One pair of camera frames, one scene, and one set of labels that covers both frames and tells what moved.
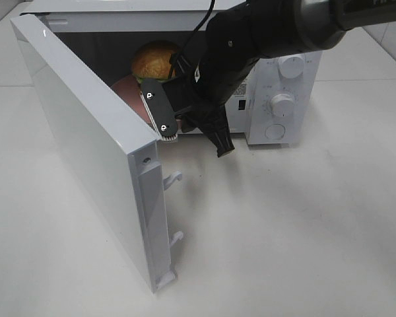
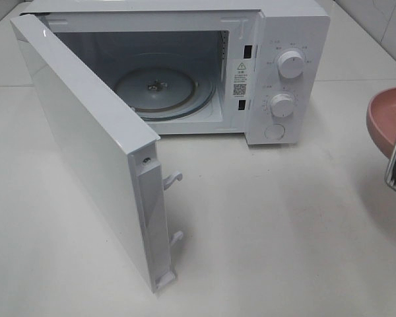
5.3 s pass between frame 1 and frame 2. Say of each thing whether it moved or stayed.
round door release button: stayed
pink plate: moved
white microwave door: stayed
